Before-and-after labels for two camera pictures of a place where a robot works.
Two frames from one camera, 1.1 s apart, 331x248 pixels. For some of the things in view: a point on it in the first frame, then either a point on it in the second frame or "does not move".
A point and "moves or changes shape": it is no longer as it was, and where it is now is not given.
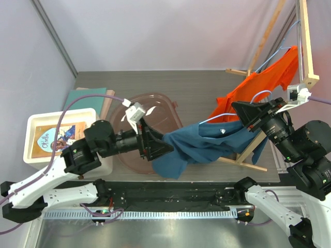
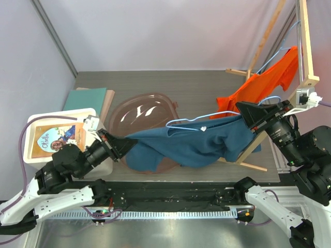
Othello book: (45, 136) does not move
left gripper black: (151, 143) → (117, 146)
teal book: (95, 102) does not move
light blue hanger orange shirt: (281, 46) does not move
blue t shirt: (202, 142) moves or changes shape
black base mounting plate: (164, 195) does not move
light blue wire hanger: (236, 113) → (198, 115)
